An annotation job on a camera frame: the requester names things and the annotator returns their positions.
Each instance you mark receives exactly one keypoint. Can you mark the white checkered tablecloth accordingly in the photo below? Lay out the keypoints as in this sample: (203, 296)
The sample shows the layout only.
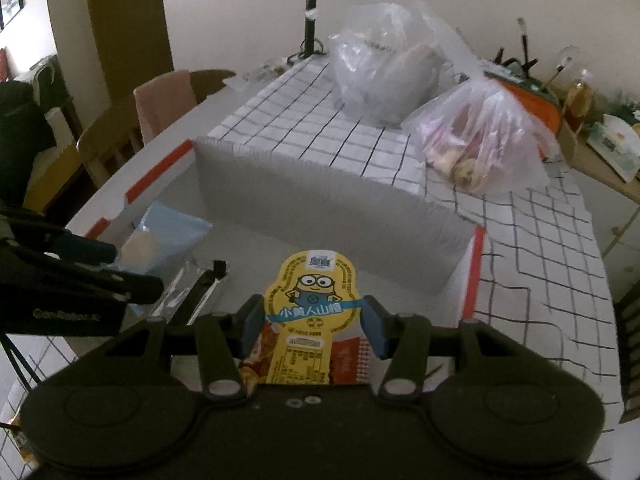
(540, 270)

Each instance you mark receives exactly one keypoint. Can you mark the red cardboard box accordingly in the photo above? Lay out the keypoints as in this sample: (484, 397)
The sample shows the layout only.
(325, 200)

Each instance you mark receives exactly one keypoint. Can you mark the green and white tissue box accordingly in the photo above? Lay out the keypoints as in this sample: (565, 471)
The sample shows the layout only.
(617, 147)

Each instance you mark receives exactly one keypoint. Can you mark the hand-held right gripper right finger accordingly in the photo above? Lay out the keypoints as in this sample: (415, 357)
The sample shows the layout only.
(375, 330)

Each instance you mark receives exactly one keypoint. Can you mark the black brush stand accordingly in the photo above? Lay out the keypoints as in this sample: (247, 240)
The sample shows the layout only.
(522, 62)

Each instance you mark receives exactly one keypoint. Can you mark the yellow cardboard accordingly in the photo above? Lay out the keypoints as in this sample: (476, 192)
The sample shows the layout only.
(57, 175)

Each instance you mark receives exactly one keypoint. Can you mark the dark cloth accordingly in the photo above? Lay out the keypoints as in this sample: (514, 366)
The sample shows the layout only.
(22, 135)

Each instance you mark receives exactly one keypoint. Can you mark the black gooseneck desk lamp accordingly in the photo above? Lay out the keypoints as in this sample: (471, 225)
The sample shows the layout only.
(312, 5)

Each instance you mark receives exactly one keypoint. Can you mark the yellow cartoon snack packet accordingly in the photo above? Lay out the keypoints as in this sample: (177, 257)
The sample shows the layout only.
(312, 290)

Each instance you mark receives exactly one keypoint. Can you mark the amber glass bottle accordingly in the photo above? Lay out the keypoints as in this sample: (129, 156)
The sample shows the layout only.
(579, 100)

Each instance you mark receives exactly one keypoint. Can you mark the orange bag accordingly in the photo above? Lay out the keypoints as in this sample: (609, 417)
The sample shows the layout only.
(535, 102)

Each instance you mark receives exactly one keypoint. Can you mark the wooden slatted chair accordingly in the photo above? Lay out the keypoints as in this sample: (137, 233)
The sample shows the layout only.
(631, 340)

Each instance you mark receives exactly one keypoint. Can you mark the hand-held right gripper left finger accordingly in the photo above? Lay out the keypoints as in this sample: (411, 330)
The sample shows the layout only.
(252, 327)

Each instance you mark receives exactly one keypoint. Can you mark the large clear plastic bag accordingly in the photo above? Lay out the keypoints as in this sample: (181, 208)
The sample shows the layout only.
(385, 70)

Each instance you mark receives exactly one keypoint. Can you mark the wooden side cabinet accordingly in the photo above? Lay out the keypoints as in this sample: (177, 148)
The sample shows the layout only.
(595, 175)

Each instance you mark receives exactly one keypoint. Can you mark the light blue snack packet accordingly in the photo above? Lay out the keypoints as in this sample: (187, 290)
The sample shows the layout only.
(170, 225)

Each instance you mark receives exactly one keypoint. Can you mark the small plastic bag of snacks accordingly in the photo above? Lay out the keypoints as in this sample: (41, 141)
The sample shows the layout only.
(475, 135)

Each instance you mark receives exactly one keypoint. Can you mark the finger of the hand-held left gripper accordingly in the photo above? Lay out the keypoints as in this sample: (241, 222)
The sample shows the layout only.
(125, 287)
(85, 251)

